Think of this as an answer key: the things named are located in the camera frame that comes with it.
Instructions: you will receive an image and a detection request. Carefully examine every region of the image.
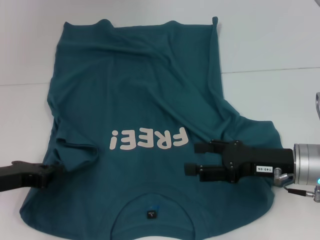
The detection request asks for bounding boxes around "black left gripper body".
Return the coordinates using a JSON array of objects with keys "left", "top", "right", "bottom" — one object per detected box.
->
[{"left": 0, "top": 161, "right": 50, "bottom": 193}]

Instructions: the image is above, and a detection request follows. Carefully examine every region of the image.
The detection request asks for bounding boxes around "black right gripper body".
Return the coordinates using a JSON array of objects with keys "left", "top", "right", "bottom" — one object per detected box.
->
[{"left": 222, "top": 140, "right": 295, "bottom": 185}]

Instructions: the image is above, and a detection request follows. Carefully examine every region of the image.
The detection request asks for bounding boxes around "teal FREE print T-shirt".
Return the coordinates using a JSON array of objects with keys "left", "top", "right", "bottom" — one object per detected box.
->
[{"left": 21, "top": 16, "right": 282, "bottom": 240}]

